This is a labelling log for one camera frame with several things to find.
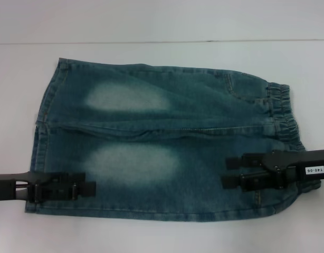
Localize blue denim shorts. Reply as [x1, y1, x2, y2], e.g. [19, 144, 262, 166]
[24, 56, 323, 221]

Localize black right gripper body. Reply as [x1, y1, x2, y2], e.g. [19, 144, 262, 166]
[261, 148, 324, 189]

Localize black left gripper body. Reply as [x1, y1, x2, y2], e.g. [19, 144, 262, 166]
[0, 170, 38, 204]

